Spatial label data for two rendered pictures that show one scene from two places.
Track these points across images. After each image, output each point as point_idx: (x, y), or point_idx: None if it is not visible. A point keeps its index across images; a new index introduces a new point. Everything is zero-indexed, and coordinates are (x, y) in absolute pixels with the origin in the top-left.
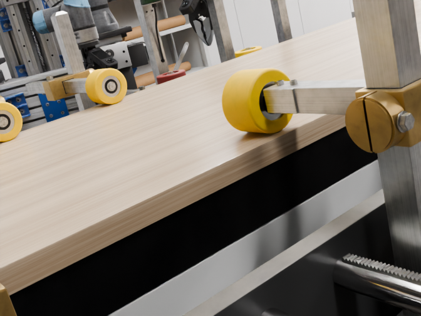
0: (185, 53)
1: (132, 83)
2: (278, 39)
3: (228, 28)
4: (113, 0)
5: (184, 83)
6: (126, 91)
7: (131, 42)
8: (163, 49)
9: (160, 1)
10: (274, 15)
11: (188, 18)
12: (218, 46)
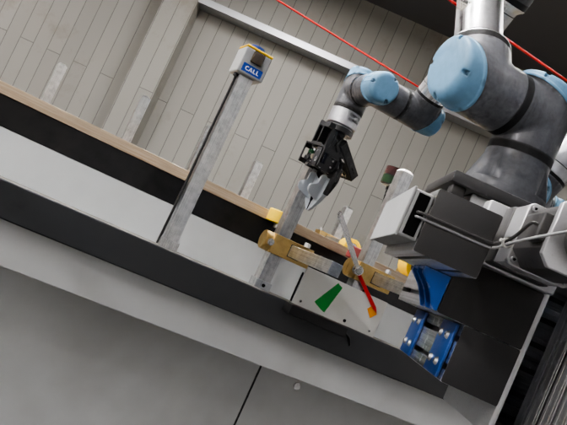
0: (341, 226)
1: (408, 289)
2: (205, 182)
3: (294, 188)
4: (482, 126)
5: None
6: (397, 266)
7: (454, 196)
8: (371, 228)
9: (382, 184)
10: (219, 151)
11: (339, 178)
12: (302, 211)
